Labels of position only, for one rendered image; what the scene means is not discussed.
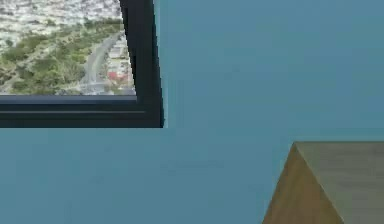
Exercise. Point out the black framed window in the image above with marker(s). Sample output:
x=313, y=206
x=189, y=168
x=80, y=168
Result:
x=143, y=66

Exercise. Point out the brown wooden cabinet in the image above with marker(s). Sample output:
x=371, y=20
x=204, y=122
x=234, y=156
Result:
x=326, y=186

